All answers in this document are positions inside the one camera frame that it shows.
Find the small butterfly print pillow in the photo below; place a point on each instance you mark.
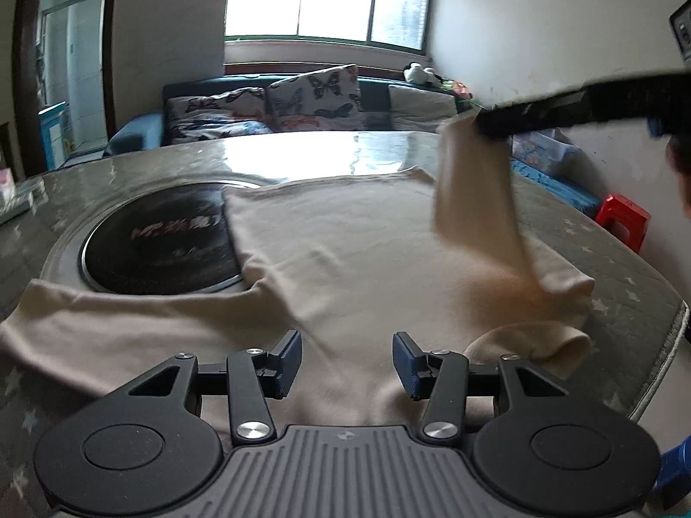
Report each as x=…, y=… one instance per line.
x=216, y=101

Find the large butterfly print pillow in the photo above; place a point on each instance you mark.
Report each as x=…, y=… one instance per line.
x=316, y=94

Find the light blue cabinet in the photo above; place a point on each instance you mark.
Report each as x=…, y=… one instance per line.
x=54, y=135

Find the round black induction cooktop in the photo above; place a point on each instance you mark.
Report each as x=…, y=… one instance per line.
x=162, y=237

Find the blue rounded object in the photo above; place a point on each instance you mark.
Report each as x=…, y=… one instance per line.
x=675, y=469

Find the blue sofa blanket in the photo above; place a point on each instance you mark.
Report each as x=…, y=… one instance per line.
x=561, y=189

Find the blue butterfly print cushion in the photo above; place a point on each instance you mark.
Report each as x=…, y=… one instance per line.
x=226, y=129

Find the clear plastic storage box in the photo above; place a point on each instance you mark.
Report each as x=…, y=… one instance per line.
x=542, y=151

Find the red plastic stool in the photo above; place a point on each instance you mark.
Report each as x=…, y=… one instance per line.
x=623, y=213

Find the small pink box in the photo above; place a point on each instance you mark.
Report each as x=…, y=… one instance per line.
x=5, y=186

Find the cream long-sleeved garment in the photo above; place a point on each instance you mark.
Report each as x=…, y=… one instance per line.
x=351, y=237

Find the dark wooden door frame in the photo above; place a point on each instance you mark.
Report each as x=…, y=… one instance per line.
x=27, y=65

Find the blue corner sofa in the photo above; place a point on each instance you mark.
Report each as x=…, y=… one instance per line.
x=135, y=132

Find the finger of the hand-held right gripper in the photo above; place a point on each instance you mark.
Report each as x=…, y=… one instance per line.
x=529, y=110

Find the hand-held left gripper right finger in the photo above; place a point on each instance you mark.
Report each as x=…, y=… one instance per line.
x=407, y=361

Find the flat grey box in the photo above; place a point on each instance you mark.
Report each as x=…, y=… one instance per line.
x=19, y=205

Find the panda plush toy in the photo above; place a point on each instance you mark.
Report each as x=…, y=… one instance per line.
x=421, y=73

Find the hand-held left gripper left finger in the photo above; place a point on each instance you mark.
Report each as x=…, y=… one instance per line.
x=289, y=361

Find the colourful plush toy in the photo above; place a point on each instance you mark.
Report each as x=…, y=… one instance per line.
x=456, y=89

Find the plain grey pillow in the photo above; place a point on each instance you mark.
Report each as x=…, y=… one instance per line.
x=421, y=101

